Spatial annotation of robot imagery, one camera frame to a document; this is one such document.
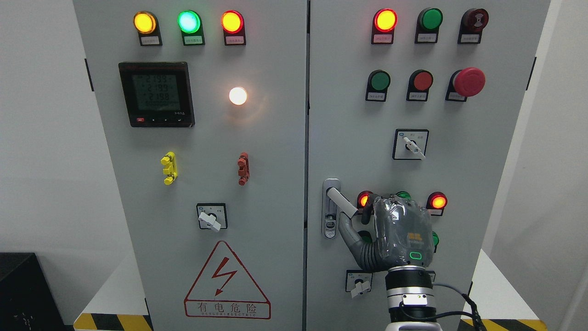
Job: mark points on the yellow terminal connector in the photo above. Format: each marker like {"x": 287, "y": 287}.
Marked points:
{"x": 169, "y": 168}

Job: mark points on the black digital power meter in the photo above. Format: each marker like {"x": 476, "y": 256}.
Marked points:
{"x": 157, "y": 94}

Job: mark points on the grey left cabinet door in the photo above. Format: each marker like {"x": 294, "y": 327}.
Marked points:
{"x": 265, "y": 216}

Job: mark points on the green indicator lower middle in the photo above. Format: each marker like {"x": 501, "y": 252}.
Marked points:
{"x": 404, "y": 195}

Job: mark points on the red push button upper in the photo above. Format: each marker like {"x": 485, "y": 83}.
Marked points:
{"x": 419, "y": 84}

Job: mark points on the left door rotary switch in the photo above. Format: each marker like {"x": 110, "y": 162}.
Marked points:
{"x": 212, "y": 216}

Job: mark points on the red emergency stop mushroom button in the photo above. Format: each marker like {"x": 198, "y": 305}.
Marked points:
{"x": 465, "y": 83}

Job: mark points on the red lit indicator left door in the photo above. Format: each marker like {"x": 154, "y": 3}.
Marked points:
{"x": 233, "y": 28}

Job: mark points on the white lit indicator light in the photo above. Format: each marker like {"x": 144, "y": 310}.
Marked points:
{"x": 238, "y": 95}

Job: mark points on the red lit indicator lower right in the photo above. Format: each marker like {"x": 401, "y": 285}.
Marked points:
{"x": 437, "y": 201}

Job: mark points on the red electric hazard warning sticker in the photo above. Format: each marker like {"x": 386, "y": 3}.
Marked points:
{"x": 224, "y": 288}

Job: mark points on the green push button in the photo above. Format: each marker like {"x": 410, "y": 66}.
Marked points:
{"x": 377, "y": 86}
{"x": 366, "y": 236}
{"x": 436, "y": 239}

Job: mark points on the bottom left rotary switch white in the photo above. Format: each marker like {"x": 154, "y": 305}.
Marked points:
{"x": 357, "y": 282}

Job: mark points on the green push button lower left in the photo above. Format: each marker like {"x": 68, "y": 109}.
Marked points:
{"x": 366, "y": 236}

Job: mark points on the white platform with hazard stripes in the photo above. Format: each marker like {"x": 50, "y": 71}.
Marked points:
{"x": 119, "y": 305}

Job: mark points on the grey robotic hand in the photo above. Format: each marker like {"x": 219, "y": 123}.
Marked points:
{"x": 403, "y": 235}

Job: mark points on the grey cabinet door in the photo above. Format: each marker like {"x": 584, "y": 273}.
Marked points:
{"x": 265, "y": 216}
{"x": 352, "y": 139}

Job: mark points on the green indicator top right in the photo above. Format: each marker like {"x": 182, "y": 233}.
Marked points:
{"x": 427, "y": 26}

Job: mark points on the black box lower left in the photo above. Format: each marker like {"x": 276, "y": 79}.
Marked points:
{"x": 26, "y": 302}

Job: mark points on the upper right rotary switch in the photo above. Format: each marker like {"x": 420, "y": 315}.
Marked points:
{"x": 410, "y": 144}

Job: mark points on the red lit indicator right top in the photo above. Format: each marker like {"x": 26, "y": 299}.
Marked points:
{"x": 383, "y": 27}

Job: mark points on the red lit indicator lower left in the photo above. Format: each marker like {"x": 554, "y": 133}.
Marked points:
{"x": 363, "y": 198}

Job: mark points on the red terminal connector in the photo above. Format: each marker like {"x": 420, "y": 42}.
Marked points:
{"x": 243, "y": 168}

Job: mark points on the green push button upper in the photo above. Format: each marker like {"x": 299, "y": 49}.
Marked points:
{"x": 377, "y": 86}

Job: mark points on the yellow indicator light top left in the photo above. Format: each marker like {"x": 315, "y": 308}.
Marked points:
{"x": 147, "y": 26}

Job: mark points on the green push button lower right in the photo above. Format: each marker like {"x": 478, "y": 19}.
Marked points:
{"x": 436, "y": 239}

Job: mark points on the silver cabinet door handle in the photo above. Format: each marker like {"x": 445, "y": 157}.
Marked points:
{"x": 335, "y": 206}

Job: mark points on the red lit indicator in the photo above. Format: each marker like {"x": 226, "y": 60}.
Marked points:
{"x": 437, "y": 201}
{"x": 363, "y": 198}
{"x": 383, "y": 27}

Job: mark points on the grey right cabinet door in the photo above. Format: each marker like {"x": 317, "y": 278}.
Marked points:
{"x": 352, "y": 139}

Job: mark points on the green lit indicator light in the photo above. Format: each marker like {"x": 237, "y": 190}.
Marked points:
{"x": 191, "y": 27}

